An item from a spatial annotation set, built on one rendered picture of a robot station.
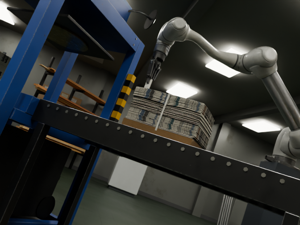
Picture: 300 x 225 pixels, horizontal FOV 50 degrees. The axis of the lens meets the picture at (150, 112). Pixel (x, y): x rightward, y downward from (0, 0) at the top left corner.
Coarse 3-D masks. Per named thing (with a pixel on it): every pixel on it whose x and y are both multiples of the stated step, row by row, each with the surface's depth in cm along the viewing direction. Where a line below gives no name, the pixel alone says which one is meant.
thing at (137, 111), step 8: (136, 88) 166; (144, 88) 164; (136, 96) 165; (144, 96) 163; (152, 96) 161; (160, 96) 160; (136, 104) 163; (144, 104) 162; (152, 104) 160; (128, 112) 164; (136, 112) 163; (144, 112) 161; (152, 112) 159; (136, 120) 161; (144, 120) 159; (152, 120) 158
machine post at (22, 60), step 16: (48, 0) 166; (64, 0) 173; (32, 16) 167; (48, 16) 167; (32, 32) 163; (48, 32) 169; (16, 48) 164; (32, 48) 163; (16, 64) 160; (32, 64) 165; (0, 80) 160; (16, 80) 159; (0, 96) 156; (16, 96) 161; (0, 112) 156; (0, 128) 158
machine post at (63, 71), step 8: (64, 56) 272; (72, 56) 272; (64, 64) 269; (72, 64) 274; (56, 72) 269; (64, 72) 269; (56, 80) 266; (64, 80) 271; (48, 88) 267; (56, 88) 265; (48, 96) 264; (56, 96) 267
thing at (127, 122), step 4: (124, 120) 162; (128, 120) 162; (132, 120) 161; (124, 124) 162; (128, 124) 161; (132, 124) 160; (136, 124) 159; (140, 124) 159; (144, 124) 158; (136, 128) 159; (140, 128) 158; (144, 128) 157; (148, 128) 157
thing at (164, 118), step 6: (162, 96) 159; (174, 96) 157; (162, 102) 159; (168, 102) 158; (162, 108) 158; (168, 108) 156; (156, 114) 158; (162, 114) 157; (156, 120) 157; (162, 120) 156; (162, 126) 155
